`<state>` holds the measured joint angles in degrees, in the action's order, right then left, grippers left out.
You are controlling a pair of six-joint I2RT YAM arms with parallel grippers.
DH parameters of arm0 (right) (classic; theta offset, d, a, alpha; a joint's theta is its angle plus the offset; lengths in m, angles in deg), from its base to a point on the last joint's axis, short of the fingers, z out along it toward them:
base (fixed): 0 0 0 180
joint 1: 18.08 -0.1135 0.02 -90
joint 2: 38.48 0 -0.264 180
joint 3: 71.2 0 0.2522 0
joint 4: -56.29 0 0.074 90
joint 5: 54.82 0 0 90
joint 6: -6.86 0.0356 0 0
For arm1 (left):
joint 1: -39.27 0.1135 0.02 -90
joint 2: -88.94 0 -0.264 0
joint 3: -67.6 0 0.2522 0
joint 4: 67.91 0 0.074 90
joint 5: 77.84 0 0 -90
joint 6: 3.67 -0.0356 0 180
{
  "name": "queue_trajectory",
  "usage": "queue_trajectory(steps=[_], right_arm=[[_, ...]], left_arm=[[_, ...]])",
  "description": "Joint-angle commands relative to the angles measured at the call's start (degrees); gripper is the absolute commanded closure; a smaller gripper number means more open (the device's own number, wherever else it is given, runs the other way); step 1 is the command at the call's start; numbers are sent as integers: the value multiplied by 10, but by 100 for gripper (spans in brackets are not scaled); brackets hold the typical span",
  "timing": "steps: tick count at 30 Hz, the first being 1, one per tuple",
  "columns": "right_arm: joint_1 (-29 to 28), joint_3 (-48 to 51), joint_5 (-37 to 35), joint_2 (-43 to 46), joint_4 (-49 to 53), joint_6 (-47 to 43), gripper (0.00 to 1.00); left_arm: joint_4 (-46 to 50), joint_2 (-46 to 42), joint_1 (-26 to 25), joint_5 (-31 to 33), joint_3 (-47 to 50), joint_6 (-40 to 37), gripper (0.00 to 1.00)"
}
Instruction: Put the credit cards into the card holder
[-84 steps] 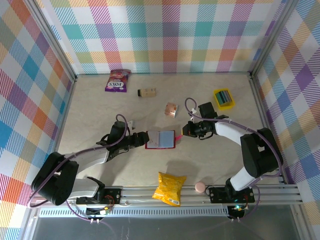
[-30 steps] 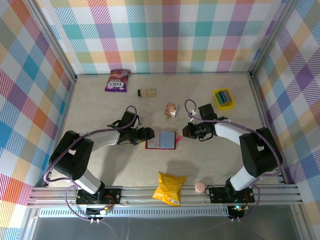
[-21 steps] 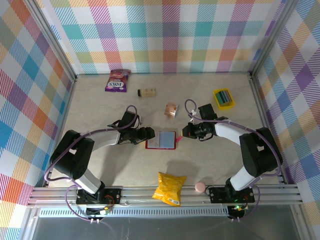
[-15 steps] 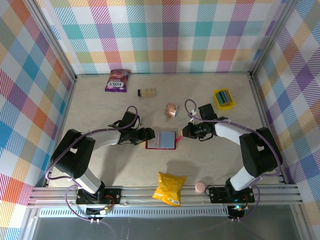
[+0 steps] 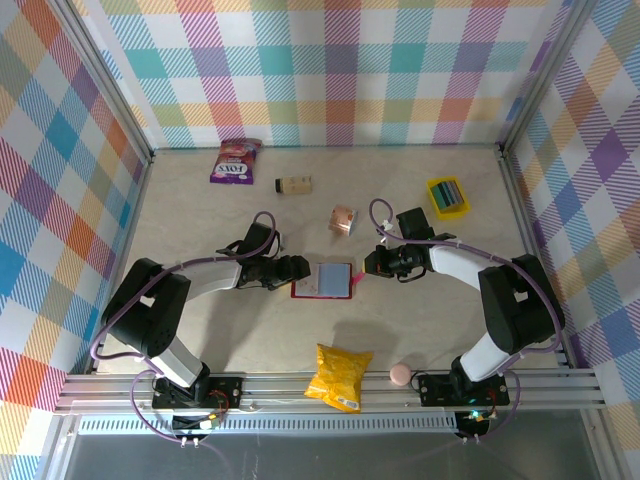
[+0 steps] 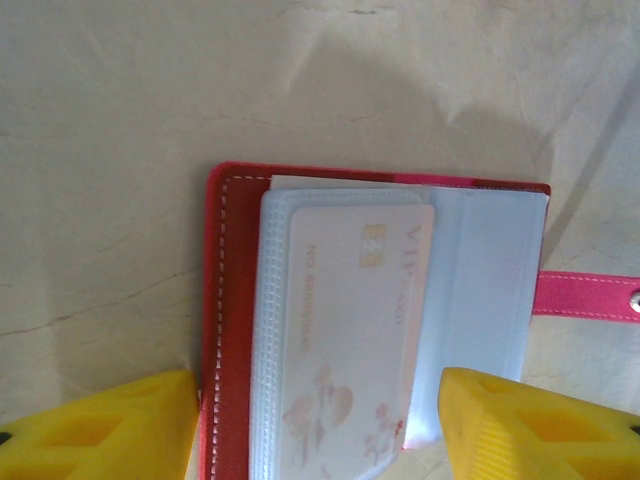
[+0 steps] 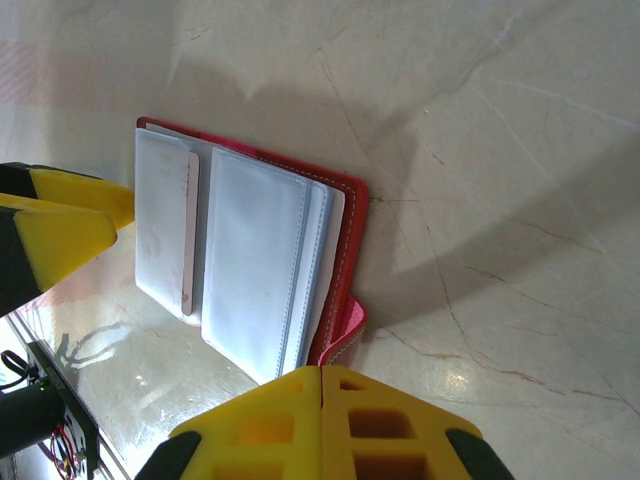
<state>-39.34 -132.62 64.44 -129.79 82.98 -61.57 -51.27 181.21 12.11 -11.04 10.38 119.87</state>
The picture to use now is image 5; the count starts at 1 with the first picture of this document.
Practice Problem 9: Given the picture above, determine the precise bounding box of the red card holder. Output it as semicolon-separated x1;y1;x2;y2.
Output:
290;261;367;301

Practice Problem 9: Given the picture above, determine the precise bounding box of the yellow card tray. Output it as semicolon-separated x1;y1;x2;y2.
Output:
425;175;473;220

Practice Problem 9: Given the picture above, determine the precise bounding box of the small brown bottle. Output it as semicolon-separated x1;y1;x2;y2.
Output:
273;174;314;196

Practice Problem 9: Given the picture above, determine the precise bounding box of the yellow chips bag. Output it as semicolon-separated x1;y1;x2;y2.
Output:
304;343;375;415

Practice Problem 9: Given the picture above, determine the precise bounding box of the purple candy bag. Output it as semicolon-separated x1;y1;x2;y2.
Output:
208;140;263;186

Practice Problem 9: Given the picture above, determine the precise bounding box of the black connector board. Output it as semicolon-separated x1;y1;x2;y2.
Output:
172;412;224;434
457;409;492;435

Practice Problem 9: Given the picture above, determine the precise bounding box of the aluminium front rail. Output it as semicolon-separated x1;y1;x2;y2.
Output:
54;368;607;416

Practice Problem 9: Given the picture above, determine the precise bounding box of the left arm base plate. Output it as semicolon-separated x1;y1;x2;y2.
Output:
151;375;245;409

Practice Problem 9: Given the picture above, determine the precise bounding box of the aluminium side rail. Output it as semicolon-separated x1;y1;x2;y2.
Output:
498;149;574;371
92;154;154;374

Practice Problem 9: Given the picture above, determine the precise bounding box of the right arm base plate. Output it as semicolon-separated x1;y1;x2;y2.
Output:
417;373;511;407

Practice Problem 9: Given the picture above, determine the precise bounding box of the slotted cable duct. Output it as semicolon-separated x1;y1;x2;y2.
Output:
77;412;461;437

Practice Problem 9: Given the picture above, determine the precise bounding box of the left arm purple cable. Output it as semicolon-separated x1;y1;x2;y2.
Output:
91;212;279;446

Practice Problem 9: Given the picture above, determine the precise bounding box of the aluminium corner post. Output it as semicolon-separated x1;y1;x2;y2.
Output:
497;0;601;156
52;0;154;166

